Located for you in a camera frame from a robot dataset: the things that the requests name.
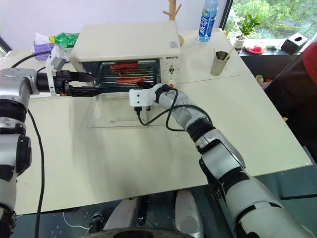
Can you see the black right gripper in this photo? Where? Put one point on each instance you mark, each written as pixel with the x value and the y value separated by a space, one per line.
pixel 148 108

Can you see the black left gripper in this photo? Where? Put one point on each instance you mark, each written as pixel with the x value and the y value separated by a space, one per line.
pixel 62 79

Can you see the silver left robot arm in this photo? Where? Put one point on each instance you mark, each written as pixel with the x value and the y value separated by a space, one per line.
pixel 15 81

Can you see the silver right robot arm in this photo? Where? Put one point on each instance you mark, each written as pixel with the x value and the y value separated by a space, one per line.
pixel 220 146

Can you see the long red sausage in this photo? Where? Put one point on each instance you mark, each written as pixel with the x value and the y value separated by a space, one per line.
pixel 131 80
pixel 123 66

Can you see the cream oven knob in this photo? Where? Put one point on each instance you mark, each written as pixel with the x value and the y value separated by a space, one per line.
pixel 171 82

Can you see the glass toaster oven door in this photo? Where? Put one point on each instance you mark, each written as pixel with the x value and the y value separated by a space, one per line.
pixel 116 111

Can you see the cream toaster oven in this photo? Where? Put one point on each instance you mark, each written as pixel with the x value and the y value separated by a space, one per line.
pixel 123 39

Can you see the green plastic bottle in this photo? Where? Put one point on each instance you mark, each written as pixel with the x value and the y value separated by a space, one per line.
pixel 65 39

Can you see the purple plastic bag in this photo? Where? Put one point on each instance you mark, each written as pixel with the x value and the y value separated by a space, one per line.
pixel 40 48

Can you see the steel cup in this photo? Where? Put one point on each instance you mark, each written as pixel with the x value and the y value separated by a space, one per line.
pixel 219 65

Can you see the wooden branch stand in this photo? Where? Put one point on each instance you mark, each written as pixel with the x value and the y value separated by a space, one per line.
pixel 172 10

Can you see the blue labelled water bottle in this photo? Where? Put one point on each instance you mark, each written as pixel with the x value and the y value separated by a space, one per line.
pixel 207 22

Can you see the wooden stick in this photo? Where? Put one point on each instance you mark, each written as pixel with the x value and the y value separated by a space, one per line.
pixel 229 52

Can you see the dark window sill cabinet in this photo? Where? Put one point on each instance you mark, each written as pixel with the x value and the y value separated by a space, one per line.
pixel 257 62

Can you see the red plate with fruit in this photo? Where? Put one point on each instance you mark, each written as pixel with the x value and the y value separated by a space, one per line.
pixel 255 48

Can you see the potted green plant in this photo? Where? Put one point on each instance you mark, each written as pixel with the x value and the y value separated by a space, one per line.
pixel 248 24

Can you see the silver rounded robot leg shell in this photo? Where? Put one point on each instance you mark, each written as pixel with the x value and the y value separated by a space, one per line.
pixel 121 215
pixel 188 213

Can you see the person in red and black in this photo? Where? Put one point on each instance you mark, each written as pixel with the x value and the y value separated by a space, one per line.
pixel 297 86

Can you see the black tissue box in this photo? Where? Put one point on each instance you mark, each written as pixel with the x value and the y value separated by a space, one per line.
pixel 294 43

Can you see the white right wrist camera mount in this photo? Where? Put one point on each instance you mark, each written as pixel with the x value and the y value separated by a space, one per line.
pixel 140 96

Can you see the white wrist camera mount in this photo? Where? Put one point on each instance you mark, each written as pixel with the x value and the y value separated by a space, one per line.
pixel 140 96
pixel 56 60

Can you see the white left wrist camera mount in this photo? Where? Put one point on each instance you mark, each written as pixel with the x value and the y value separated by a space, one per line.
pixel 56 60

